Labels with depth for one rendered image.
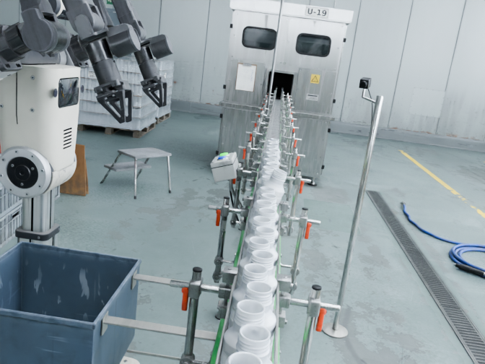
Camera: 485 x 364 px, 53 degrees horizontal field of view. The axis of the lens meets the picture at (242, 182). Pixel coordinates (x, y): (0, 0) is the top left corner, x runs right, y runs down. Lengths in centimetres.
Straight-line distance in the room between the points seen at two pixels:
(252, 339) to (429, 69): 1138
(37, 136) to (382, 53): 1050
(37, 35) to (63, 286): 62
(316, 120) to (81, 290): 489
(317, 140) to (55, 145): 473
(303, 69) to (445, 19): 648
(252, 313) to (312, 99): 534
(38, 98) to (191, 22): 1023
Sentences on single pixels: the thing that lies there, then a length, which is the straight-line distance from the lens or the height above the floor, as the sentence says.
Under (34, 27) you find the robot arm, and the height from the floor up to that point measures 147.
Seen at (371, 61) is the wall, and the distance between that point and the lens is 1159.
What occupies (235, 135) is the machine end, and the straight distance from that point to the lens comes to 600.
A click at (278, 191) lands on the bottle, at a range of 123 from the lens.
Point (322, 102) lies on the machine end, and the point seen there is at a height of 104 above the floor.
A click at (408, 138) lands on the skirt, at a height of 8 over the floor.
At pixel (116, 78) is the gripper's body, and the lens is 125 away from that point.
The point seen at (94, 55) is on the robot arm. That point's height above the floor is 142.
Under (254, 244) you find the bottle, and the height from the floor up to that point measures 116.
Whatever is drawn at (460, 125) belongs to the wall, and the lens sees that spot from 1221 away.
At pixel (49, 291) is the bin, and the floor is 82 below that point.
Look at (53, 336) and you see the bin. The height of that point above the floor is 91.
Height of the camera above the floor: 147
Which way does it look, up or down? 15 degrees down
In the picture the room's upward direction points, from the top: 7 degrees clockwise
